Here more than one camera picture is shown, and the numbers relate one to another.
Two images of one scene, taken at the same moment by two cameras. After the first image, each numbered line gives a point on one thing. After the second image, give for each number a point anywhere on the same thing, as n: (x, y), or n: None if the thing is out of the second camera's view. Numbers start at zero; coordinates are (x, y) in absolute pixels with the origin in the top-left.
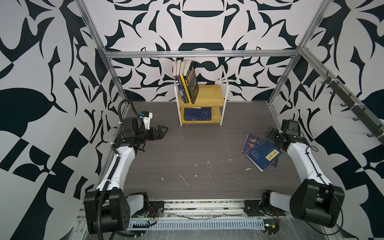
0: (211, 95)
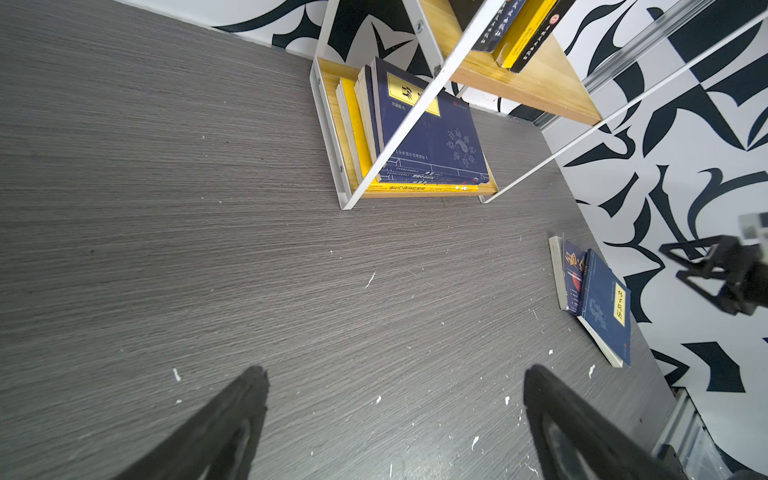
0: (550, 84)
